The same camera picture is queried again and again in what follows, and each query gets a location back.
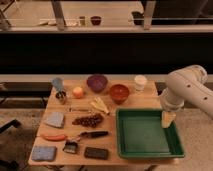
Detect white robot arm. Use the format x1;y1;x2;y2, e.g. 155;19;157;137
159;65;213;128

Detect green plastic tray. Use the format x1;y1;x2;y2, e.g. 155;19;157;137
116;109;185;159

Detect white cup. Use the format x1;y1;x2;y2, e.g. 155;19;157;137
134;75;147;91

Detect red-brown bowl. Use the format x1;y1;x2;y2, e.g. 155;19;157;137
109;84;130;104

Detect yellow bananas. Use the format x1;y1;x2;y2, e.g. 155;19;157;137
90;97;109;114

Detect bunch of dark grapes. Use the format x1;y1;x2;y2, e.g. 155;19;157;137
72;114;103;128

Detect purple bowl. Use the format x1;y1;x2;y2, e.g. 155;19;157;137
87;74;108;93

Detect black rectangular block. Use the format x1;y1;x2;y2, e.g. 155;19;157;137
84;147;109;160

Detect apple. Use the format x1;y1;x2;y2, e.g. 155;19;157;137
72;87;84;98

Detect metal cup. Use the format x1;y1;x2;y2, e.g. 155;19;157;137
55;91;67;104

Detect blue-grey cloth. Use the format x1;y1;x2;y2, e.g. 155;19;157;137
44;112;64;128

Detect blue cup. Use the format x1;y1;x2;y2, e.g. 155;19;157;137
52;78;64;92

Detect dark bowl on far shelf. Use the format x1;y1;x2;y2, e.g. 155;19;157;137
90;16;102;26

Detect orange carrot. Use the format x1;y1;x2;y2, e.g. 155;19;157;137
41;134;67;141

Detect small cup on far shelf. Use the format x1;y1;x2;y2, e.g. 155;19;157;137
79;16;86;26

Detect blue sponge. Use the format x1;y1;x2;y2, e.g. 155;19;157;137
31;146;57;162

